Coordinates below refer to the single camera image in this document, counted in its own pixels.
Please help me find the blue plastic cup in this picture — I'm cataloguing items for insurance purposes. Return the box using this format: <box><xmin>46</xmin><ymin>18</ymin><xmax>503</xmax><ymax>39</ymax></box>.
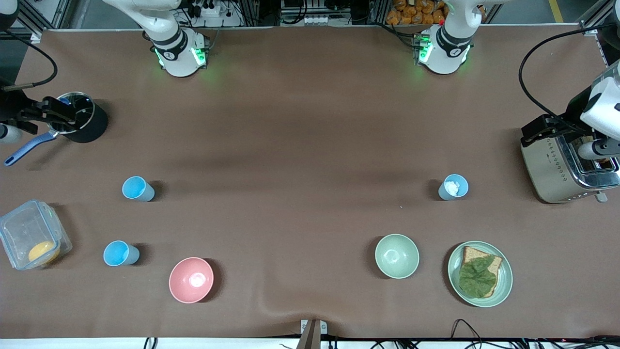
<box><xmin>122</xmin><ymin>176</ymin><xmax>155</xmax><ymax>203</ymax></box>
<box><xmin>103</xmin><ymin>240</ymin><xmax>140</xmax><ymax>267</ymax></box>

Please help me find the blue cup with white wad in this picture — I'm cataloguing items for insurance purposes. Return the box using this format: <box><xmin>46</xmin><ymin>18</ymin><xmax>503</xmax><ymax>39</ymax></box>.
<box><xmin>438</xmin><ymin>174</ymin><xmax>469</xmax><ymax>201</ymax></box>

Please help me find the beige and chrome toaster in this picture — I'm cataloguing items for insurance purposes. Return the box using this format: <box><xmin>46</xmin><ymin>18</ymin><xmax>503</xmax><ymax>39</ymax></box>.
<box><xmin>521</xmin><ymin>128</ymin><xmax>620</xmax><ymax>204</ymax></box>

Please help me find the clear plastic food container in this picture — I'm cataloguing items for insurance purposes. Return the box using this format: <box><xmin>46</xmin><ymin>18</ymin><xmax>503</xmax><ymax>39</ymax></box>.
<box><xmin>0</xmin><ymin>199</ymin><xmax>73</xmax><ymax>270</ymax></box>

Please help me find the brown bread slice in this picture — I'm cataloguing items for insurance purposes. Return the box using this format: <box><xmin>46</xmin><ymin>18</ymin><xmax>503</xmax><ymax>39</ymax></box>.
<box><xmin>459</xmin><ymin>246</ymin><xmax>503</xmax><ymax>298</ymax></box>

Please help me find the yellow round food piece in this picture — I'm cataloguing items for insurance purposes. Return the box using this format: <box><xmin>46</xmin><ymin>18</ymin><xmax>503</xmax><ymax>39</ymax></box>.
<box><xmin>28</xmin><ymin>241</ymin><xmax>61</xmax><ymax>265</ymax></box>

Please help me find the pale green plate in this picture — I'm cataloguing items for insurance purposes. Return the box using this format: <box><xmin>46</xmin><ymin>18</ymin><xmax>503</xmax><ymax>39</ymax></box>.
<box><xmin>448</xmin><ymin>241</ymin><xmax>513</xmax><ymax>308</ymax></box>

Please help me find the green lettuce leaf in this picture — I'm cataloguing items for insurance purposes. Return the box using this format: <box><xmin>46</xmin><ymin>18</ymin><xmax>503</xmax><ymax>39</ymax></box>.
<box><xmin>458</xmin><ymin>255</ymin><xmax>499</xmax><ymax>297</ymax></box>

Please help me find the bag of orange snacks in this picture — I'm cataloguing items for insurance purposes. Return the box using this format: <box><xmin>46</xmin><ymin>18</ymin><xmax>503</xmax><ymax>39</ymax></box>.
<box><xmin>386</xmin><ymin>0</ymin><xmax>449</xmax><ymax>26</ymax></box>

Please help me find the white power strip with plugs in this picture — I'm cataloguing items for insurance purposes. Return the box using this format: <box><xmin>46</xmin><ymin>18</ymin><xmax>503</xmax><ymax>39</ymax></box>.
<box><xmin>188</xmin><ymin>0</ymin><xmax>228</xmax><ymax>19</ymax></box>

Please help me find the pale green bowl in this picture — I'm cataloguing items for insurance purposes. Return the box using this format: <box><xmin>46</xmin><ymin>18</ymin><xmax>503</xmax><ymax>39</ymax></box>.
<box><xmin>374</xmin><ymin>234</ymin><xmax>420</xmax><ymax>280</ymax></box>

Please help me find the pink bowl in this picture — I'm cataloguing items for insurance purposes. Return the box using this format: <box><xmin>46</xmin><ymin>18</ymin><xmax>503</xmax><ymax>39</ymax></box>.
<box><xmin>169</xmin><ymin>257</ymin><xmax>215</xmax><ymax>304</ymax></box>

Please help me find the metal table clamp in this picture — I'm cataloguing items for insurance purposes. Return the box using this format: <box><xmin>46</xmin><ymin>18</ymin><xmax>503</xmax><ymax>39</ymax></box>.
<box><xmin>300</xmin><ymin>318</ymin><xmax>328</xmax><ymax>349</ymax></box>

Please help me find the black pot with blue handle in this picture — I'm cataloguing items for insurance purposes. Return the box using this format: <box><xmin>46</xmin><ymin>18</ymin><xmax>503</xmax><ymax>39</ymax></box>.
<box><xmin>4</xmin><ymin>91</ymin><xmax>109</xmax><ymax>167</ymax></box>

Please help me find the aluminium frame bar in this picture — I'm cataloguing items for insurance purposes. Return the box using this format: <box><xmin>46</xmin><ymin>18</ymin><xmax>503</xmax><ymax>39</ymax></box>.
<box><xmin>15</xmin><ymin>0</ymin><xmax>66</xmax><ymax>37</ymax></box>
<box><xmin>579</xmin><ymin>0</ymin><xmax>620</xmax><ymax>35</ymax></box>

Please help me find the black looped cable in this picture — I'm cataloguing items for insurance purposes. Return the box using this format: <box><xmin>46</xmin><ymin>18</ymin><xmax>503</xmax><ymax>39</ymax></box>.
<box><xmin>450</xmin><ymin>318</ymin><xmax>487</xmax><ymax>342</ymax></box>

